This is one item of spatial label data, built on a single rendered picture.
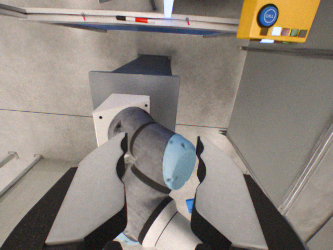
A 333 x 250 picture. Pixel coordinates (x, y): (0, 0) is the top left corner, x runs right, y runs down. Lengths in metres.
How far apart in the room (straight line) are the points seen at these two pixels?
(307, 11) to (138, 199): 0.61
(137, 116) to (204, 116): 1.35
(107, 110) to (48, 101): 1.61
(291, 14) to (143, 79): 0.43
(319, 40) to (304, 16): 0.49
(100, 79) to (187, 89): 1.13
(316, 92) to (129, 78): 0.84
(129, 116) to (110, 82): 0.18
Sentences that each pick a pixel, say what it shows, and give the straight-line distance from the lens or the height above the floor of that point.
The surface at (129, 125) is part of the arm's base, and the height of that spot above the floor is 1.17.
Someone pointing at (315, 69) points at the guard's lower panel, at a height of 0.79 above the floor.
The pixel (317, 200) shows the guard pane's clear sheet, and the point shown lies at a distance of 1.03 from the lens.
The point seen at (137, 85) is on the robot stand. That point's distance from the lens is 0.56.
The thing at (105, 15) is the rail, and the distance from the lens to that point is 0.72.
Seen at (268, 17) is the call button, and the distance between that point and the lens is 0.52.
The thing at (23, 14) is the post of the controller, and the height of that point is 0.88.
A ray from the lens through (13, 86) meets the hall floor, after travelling 2.20.
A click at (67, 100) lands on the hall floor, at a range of 1.91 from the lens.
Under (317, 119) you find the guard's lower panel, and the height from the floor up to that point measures 0.91.
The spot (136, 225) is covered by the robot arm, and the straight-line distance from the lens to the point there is 0.38.
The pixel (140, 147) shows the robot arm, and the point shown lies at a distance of 0.39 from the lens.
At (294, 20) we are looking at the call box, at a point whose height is 1.07.
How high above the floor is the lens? 1.54
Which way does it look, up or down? 63 degrees down
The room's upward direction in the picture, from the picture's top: 180 degrees clockwise
